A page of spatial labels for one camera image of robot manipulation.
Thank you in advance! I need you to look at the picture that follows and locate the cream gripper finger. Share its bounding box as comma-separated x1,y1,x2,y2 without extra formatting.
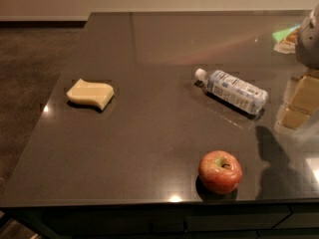
288,75,319,115
281,108,309,129

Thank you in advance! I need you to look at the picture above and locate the yellow sponge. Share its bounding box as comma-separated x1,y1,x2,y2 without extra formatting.
67,79,115,111

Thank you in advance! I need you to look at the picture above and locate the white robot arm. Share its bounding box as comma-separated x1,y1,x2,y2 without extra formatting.
277,5,319,129

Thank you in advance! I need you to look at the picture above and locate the red apple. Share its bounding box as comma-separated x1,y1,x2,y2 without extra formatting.
198,150,242,194

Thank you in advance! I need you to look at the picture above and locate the clear plastic water bottle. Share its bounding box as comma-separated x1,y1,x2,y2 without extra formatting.
194,69,268,116

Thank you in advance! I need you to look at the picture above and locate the green snack packet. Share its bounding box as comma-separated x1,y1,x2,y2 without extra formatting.
272,26,300,54

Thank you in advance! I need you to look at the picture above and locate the dark cabinet drawer front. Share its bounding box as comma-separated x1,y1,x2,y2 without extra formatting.
1,204,319,239

